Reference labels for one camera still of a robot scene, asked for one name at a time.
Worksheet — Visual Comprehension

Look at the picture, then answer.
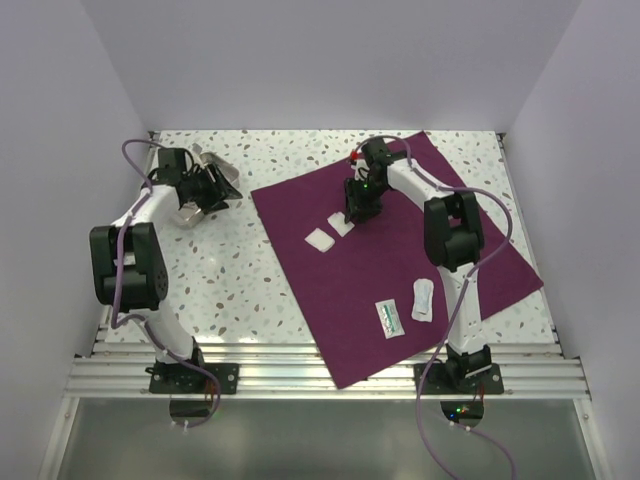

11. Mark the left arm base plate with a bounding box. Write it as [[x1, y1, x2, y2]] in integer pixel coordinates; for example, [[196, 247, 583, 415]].
[[145, 362, 239, 395]]

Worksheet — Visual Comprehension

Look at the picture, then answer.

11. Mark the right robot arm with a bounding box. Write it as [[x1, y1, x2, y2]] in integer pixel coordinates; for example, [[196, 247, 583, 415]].
[[344, 136, 492, 393]]

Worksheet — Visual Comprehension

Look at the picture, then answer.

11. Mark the green white packet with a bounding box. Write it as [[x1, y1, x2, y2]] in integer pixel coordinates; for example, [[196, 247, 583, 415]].
[[375, 299, 405, 339]]

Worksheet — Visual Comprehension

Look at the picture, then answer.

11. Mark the aluminium rail frame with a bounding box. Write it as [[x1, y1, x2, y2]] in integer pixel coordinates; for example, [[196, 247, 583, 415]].
[[65, 130, 590, 400]]

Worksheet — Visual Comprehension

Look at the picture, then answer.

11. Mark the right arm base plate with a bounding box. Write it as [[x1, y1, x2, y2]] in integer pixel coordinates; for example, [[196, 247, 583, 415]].
[[421, 360, 505, 395]]

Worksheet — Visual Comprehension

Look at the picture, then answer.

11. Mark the stainless steel tray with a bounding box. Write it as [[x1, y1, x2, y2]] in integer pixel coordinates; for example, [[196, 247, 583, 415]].
[[171, 151, 240, 229]]

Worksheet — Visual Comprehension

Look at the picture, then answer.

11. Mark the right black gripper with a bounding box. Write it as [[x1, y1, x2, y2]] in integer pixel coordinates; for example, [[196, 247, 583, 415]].
[[345, 176, 388, 224]]

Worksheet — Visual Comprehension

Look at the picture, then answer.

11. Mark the white gauze pad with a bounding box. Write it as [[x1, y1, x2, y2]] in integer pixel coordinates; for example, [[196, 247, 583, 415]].
[[327, 212, 355, 237], [305, 228, 335, 253]]

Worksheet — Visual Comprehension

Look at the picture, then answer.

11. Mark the purple cloth mat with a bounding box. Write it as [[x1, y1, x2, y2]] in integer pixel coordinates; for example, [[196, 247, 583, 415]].
[[249, 130, 545, 390]]

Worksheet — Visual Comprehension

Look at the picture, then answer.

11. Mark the white blue sterile pouch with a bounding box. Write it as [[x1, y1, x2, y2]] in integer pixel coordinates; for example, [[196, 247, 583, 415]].
[[411, 278, 434, 323]]

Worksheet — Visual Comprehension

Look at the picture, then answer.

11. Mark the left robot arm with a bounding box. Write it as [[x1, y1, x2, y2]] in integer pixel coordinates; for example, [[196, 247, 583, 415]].
[[89, 146, 243, 393]]

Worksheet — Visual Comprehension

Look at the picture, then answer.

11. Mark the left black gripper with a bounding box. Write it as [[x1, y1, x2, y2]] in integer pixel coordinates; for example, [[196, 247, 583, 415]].
[[183, 161, 242, 215]]

